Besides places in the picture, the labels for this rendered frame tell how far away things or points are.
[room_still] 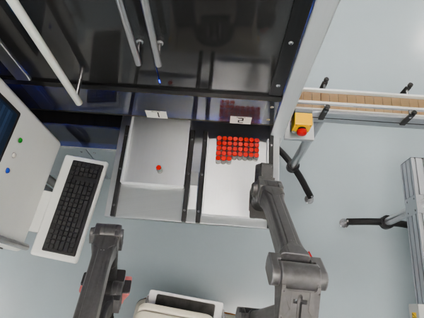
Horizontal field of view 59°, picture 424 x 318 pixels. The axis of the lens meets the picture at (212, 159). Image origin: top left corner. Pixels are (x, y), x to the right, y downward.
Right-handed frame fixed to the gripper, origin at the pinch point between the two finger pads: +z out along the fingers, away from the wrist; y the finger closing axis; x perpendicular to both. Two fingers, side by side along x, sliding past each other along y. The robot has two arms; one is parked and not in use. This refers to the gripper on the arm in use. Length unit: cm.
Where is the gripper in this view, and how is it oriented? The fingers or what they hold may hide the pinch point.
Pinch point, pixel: (257, 209)
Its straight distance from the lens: 133.4
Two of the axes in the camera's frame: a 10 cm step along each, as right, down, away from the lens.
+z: 0.1, 3.6, 9.3
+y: 0.8, -9.3, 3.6
